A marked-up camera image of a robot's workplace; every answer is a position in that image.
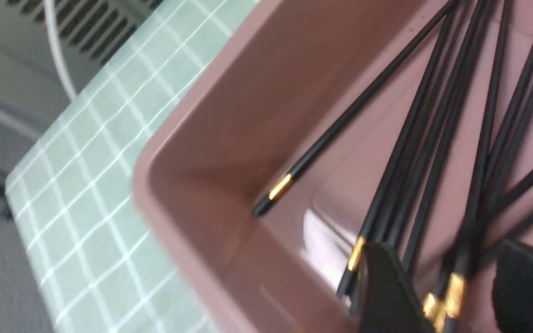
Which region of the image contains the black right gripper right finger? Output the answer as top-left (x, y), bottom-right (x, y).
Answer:
top-left (491, 240), bottom-right (533, 333)

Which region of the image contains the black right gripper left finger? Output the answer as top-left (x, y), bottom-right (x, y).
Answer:
top-left (358, 243), bottom-right (435, 333)

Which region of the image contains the black chopstick in bin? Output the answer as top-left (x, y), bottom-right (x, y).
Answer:
top-left (435, 0), bottom-right (512, 332)
top-left (336, 0), bottom-right (459, 298)
top-left (472, 210), bottom-right (533, 274)
top-left (423, 44), bottom-right (533, 333)
top-left (338, 0), bottom-right (470, 316)
top-left (402, 0), bottom-right (495, 278)
top-left (252, 0), bottom-right (458, 216)

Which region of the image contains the black chopstick rightmost in bin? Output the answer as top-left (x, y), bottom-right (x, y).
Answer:
top-left (472, 210), bottom-right (533, 274)

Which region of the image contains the black chopstick diagonal in bin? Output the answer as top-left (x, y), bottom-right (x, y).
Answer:
top-left (440, 169), bottom-right (533, 273)

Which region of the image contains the black chopstick leftmost in bin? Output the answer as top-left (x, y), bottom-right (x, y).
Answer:
top-left (252, 0), bottom-right (458, 216)

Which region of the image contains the pink plastic bin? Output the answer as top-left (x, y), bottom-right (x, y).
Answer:
top-left (131, 0), bottom-right (533, 333)

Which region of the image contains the green checkered tablecloth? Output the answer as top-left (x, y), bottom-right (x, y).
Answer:
top-left (6, 0), bottom-right (257, 333)

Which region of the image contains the grey vented appliance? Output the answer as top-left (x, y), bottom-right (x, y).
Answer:
top-left (0, 0), bottom-right (165, 93)

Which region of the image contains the white cable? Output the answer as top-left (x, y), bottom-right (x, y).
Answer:
top-left (42, 0), bottom-right (78, 101)

